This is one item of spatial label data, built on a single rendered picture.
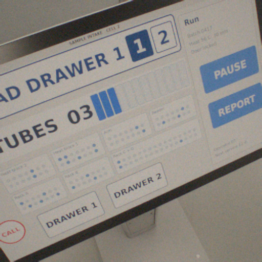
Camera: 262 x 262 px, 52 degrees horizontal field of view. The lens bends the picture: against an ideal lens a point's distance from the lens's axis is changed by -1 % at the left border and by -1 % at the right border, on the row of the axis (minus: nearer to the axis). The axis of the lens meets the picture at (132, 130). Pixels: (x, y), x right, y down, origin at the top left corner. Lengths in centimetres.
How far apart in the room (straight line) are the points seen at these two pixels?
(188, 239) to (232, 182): 39
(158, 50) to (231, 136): 19
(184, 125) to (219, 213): 110
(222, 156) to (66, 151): 25
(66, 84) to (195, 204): 120
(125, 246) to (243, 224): 59
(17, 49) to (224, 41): 28
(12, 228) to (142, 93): 27
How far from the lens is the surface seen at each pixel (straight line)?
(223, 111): 46
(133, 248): 139
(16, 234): 46
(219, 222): 148
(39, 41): 37
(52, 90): 37
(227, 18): 44
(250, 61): 47
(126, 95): 38
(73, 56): 37
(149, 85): 39
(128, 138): 40
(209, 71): 43
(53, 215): 44
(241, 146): 50
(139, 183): 44
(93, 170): 41
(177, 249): 140
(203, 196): 150
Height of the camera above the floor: 142
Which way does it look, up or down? 61 degrees down
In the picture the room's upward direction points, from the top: 7 degrees counter-clockwise
